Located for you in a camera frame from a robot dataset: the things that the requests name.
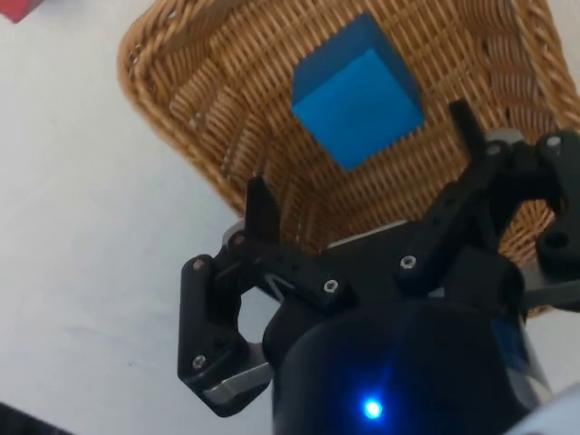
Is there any red cube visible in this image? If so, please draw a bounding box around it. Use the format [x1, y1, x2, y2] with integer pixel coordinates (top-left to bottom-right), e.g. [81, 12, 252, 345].
[0, 0, 46, 24]

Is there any wicker basket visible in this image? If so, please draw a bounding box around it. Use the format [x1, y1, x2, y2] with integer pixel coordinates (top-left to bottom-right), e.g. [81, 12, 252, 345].
[116, 0, 580, 318]

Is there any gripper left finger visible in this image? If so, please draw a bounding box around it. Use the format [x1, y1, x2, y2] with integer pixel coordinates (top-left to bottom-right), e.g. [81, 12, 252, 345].
[178, 174, 353, 418]

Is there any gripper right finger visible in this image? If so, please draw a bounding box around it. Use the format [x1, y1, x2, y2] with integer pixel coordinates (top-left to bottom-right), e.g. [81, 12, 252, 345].
[392, 100, 580, 314]

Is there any blue cube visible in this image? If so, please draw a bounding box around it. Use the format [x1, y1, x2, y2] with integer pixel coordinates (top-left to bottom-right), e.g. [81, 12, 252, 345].
[291, 12, 427, 173]

